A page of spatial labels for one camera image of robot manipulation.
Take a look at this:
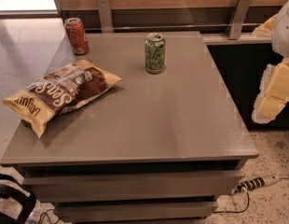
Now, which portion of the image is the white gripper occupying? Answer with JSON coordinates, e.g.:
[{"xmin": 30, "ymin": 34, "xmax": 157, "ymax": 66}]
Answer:
[{"xmin": 252, "ymin": 0, "xmax": 289, "ymax": 124}]

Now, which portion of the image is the green soda can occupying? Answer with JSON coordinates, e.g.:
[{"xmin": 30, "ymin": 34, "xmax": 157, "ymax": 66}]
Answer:
[{"xmin": 144, "ymin": 33, "xmax": 166, "ymax": 74}]

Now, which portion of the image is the red soda can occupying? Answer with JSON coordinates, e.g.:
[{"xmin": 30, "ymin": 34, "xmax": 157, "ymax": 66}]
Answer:
[{"xmin": 64, "ymin": 18, "xmax": 89, "ymax": 55}]

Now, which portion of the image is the white power strip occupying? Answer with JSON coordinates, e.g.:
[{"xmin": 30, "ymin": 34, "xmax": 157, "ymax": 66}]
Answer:
[{"xmin": 231, "ymin": 175, "xmax": 280, "ymax": 195}]

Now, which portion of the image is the grey drawer cabinet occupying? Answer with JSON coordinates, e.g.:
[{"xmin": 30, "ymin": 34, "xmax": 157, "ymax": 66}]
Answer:
[{"xmin": 1, "ymin": 32, "xmax": 258, "ymax": 224}]

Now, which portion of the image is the upper grey drawer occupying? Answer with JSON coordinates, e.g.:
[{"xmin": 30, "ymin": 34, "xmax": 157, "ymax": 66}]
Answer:
[{"xmin": 24, "ymin": 171, "xmax": 241, "ymax": 203}]

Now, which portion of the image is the grey drawer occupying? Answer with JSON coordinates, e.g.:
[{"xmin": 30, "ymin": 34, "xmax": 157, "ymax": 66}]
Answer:
[
  {"xmin": 54, "ymin": 202, "xmax": 218, "ymax": 223},
  {"xmin": 24, "ymin": 171, "xmax": 241, "ymax": 203}
]

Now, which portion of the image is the yellow brown chip bag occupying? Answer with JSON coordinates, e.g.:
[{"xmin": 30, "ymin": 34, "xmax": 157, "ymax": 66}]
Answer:
[{"xmin": 3, "ymin": 60, "xmax": 122, "ymax": 137}]

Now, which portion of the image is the lower grey drawer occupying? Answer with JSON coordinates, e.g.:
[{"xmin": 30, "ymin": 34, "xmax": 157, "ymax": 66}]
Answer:
[{"xmin": 54, "ymin": 202, "xmax": 218, "ymax": 223}]

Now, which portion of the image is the right metal bracket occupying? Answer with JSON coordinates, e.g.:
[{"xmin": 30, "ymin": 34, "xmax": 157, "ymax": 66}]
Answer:
[{"xmin": 227, "ymin": 0, "xmax": 252, "ymax": 40}]

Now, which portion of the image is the metal bracket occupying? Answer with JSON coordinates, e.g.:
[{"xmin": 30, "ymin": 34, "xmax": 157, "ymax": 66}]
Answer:
[
  {"xmin": 227, "ymin": 0, "xmax": 252, "ymax": 40},
  {"xmin": 97, "ymin": 0, "xmax": 114, "ymax": 33}
]

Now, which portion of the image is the black power cable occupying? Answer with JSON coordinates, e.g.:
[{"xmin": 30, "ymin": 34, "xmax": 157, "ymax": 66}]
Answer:
[{"xmin": 213, "ymin": 191, "xmax": 251, "ymax": 215}]

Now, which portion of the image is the left metal bracket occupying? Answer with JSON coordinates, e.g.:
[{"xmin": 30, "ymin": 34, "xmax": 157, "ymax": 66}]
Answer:
[{"xmin": 97, "ymin": 0, "xmax": 114, "ymax": 33}]

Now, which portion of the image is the black bag strap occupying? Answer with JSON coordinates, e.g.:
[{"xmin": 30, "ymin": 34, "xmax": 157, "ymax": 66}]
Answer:
[{"xmin": 0, "ymin": 171, "xmax": 37, "ymax": 224}]

